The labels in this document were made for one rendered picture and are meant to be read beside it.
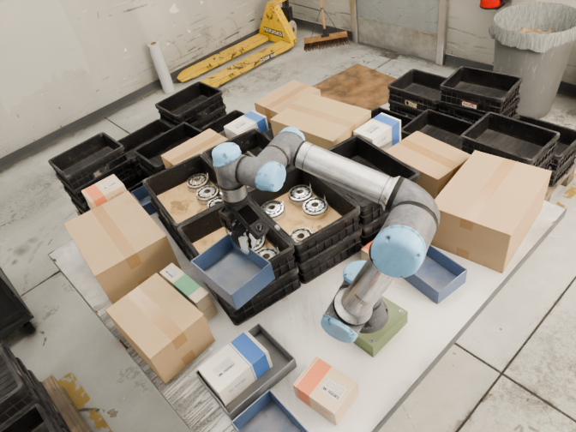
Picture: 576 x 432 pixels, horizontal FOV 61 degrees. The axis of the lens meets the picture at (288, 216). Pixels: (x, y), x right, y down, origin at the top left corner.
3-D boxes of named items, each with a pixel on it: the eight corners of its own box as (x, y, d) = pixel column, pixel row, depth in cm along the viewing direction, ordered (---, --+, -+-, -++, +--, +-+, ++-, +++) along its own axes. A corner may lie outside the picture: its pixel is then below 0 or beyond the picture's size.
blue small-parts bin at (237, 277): (275, 278, 143) (271, 262, 138) (237, 310, 137) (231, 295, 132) (234, 248, 155) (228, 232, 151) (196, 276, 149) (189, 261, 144)
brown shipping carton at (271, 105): (297, 104, 290) (293, 79, 279) (323, 115, 276) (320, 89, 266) (259, 127, 277) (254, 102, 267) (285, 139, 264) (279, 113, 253)
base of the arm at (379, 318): (398, 315, 163) (397, 296, 157) (365, 341, 158) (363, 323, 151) (366, 291, 173) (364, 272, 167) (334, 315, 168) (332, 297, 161)
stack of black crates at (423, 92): (459, 125, 345) (463, 81, 323) (434, 145, 332) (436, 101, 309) (411, 110, 369) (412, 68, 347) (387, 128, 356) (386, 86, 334)
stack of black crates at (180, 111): (213, 132, 388) (199, 81, 358) (237, 144, 370) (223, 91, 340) (172, 156, 371) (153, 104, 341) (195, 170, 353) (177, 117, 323)
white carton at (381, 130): (381, 128, 242) (381, 112, 236) (400, 135, 234) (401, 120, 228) (354, 147, 234) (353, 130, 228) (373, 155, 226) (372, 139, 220)
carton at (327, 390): (359, 394, 151) (357, 382, 146) (336, 425, 145) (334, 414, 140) (318, 368, 160) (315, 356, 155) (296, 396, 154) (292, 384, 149)
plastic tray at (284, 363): (261, 331, 174) (258, 322, 171) (297, 366, 162) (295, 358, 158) (199, 380, 163) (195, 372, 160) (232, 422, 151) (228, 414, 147)
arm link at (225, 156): (231, 159, 120) (203, 153, 124) (237, 195, 127) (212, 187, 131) (248, 143, 125) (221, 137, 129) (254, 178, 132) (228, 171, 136)
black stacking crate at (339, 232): (363, 231, 188) (361, 209, 180) (300, 268, 179) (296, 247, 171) (305, 183, 215) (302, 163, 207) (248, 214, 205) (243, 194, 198)
